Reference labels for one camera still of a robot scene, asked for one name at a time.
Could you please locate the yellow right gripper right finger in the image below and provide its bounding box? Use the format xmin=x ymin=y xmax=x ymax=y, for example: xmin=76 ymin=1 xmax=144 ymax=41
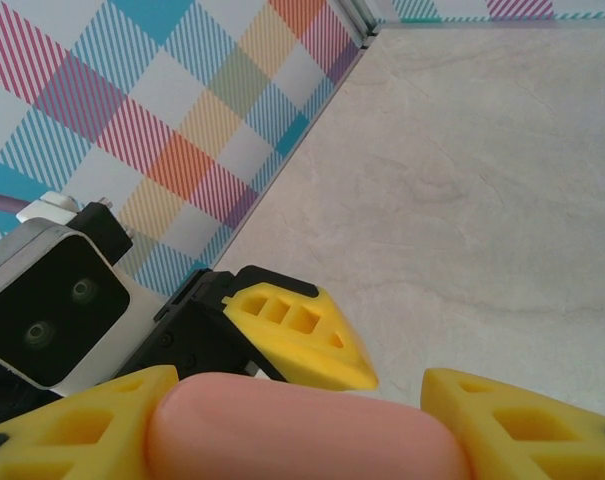
xmin=421 ymin=368 xmax=605 ymax=480

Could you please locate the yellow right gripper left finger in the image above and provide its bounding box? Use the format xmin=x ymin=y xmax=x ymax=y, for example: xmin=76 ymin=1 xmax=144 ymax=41
xmin=0 ymin=364 xmax=179 ymax=480

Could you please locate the pink earbud charging case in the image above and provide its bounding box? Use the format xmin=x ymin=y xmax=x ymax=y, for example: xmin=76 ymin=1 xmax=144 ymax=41
xmin=145 ymin=374 xmax=474 ymax=480

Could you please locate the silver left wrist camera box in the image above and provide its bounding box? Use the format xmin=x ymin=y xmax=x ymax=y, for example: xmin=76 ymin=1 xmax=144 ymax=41
xmin=0 ymin=192 xmax=169 ymax=390

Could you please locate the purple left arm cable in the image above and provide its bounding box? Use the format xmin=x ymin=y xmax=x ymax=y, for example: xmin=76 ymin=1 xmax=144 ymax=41
xmin=0 ymin=191 xmax=26 ymax=215

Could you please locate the aluminium frame post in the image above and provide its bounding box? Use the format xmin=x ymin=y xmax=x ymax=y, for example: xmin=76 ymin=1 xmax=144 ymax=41
xmin=339 ymin=0 xmax=383 ymax=50

